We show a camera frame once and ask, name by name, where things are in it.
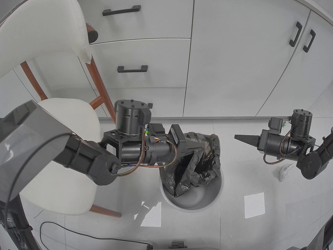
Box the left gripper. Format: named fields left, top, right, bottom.
left=120, top=124, right=205, bottom=168

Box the black plastic bag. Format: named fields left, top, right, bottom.
left=159, top=132, right=221, bottom=198

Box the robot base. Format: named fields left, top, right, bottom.
left=153, top=241, right=219, bottom=250

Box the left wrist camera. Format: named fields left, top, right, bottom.
left=148, top=123, right=167, bottom=140

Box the white chair with wooden legs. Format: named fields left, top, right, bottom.
left=0, top=0, right=122, bottom=218

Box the white cabinet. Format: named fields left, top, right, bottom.
left=0, top=0, right=333, bottom=121

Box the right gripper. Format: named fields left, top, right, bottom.
left=234, top=129, right=293, bottom=156

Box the white paper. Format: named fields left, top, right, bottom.
left=279, top=163, right=293, bottom=182

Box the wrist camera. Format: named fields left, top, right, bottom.
left=148, top=123, right=167, bottom=140
left=268, top=117, right=284, bottom=135

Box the grey trash bin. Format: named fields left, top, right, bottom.
left=159, top=163, right=225, bottom=213

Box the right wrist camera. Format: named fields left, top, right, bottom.
left=268, top=117, right=284, bottom=135

